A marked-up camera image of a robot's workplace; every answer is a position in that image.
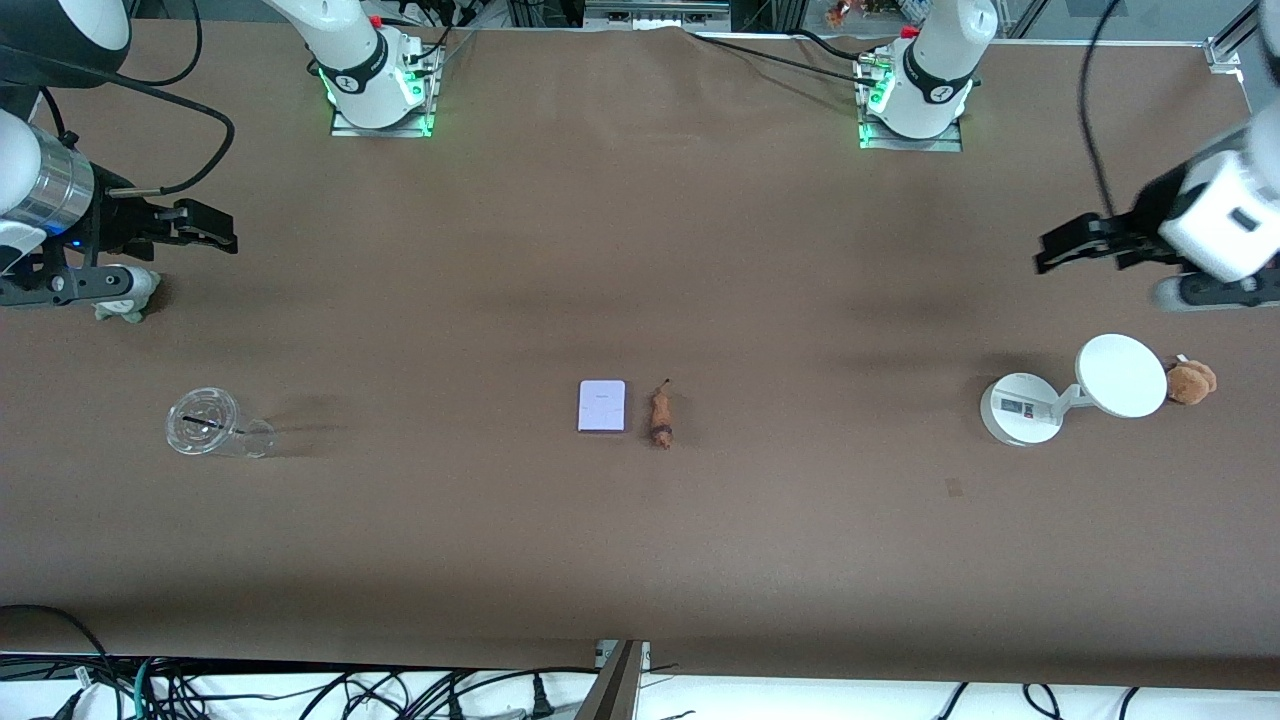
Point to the metal table frame bracket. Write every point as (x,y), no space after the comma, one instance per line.
(615,685)

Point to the grey background device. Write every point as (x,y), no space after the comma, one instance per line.
(657,14)

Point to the brown lion statue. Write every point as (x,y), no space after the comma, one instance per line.
(660,415)

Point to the small white card box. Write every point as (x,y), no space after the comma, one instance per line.
(602,406)

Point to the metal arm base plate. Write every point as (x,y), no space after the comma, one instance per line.
(425,95)
(950,140)

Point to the grey green plush toy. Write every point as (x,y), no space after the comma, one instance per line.
(128,312)

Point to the brown plush toy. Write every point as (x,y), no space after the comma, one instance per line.
(1190,382)

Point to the colourful background toy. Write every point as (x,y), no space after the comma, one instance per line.
(860,10)

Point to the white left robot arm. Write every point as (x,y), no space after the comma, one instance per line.
(930,70)

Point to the clear plastic cup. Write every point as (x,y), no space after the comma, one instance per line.
(205,422)

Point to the brown paper table cover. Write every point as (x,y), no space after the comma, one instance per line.
(640,250)

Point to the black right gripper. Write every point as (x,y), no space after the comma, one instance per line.
(112,226)

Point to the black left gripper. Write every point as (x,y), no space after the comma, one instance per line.
(1152,210)

